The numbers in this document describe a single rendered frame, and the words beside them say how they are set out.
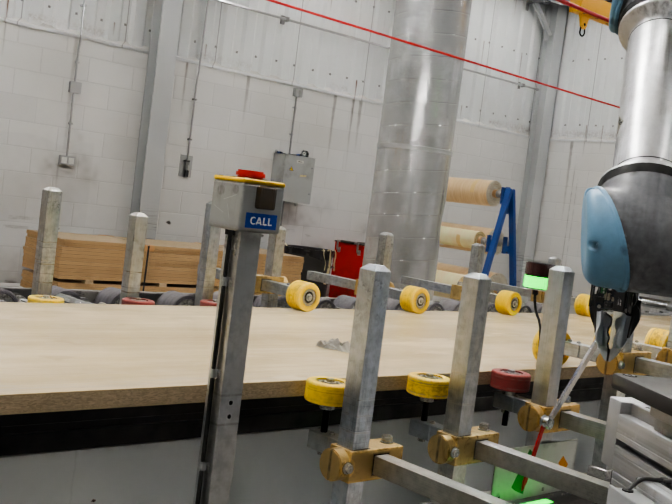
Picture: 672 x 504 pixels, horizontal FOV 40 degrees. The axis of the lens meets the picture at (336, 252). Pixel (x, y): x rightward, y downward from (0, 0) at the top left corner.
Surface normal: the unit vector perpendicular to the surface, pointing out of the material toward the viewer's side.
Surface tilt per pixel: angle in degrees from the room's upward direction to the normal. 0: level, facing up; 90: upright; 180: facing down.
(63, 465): 90
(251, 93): 90
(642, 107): 58
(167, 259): 90
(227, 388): 90
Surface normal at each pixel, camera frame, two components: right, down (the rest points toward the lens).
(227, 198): -0.73, -0.06
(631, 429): -0.98, -0.11
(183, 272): 0.63, 0.12
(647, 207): -0.14, -0.55
